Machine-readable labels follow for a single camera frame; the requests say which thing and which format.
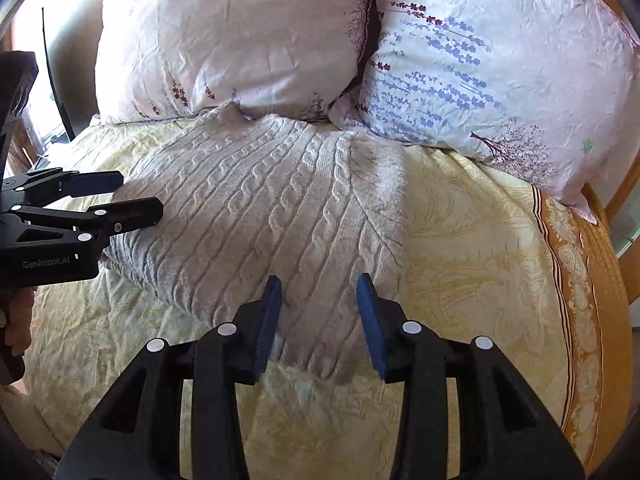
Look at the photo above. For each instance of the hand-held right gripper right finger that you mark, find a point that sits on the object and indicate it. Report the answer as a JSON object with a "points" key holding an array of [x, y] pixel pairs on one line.
{"points": [[372, 325]]}

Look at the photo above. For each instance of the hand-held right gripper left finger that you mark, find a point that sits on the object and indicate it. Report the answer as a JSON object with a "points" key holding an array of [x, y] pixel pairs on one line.
{"points": [[267, 325]]}

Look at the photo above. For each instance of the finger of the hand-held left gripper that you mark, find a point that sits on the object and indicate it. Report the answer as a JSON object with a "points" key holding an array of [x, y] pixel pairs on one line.
{"points": [[95, 182], [135, 212]]}

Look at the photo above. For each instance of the person's left hand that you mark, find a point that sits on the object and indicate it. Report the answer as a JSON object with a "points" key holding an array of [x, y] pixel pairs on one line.
{"points": [[20, 327]]}

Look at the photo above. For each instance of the dark curved panel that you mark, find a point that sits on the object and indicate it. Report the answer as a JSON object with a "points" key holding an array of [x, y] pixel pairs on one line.
{"points": [[65, 112]]}

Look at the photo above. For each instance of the yellow patterned bedsheet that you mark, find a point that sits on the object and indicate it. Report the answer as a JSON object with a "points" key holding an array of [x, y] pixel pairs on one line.
{"points": [[475, 240]]}

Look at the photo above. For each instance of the pink floral pillow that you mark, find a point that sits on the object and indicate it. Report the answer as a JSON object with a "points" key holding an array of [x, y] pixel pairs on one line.
{"points": [[240, 35]]}

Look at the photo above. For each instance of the white lavender print pillow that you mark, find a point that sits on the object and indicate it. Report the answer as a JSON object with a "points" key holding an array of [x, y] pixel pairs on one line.
{"points": [[500, 50]]}

